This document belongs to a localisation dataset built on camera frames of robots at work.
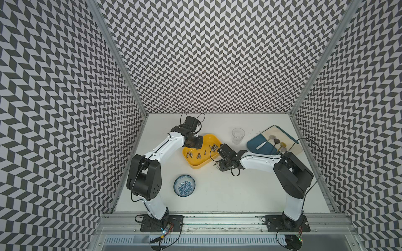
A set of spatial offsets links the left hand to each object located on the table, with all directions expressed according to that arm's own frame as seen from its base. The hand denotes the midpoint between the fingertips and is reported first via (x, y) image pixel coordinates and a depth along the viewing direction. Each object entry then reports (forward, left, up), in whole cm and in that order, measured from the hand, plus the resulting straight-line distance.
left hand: (198, 144), depth 89 cm
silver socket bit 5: (+4, -9, -11) cm, 15 cm away
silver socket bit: (0, +7, -9) cm, 12 cm away
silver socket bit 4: (0, -4, -9) cm, 10 cm away
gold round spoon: (+7, -54, -10) cm, 56 cm away
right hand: (-8, -15, -12) cm, 21 cm away
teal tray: (+5, -37, -6) cm, 38 cm away
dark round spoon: (+9, -51, -11) cm, 53 cm away
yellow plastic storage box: (+8, -6, -6) cm, 12 cm away
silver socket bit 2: (-1, +5, -10) cm, 11 cm away
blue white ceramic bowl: (-20, +7, -10) cm, 23 cm away
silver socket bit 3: (-2, 0, -10) cm, 10 cm away
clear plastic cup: (+13, -25, -7) cm, 29 cm away
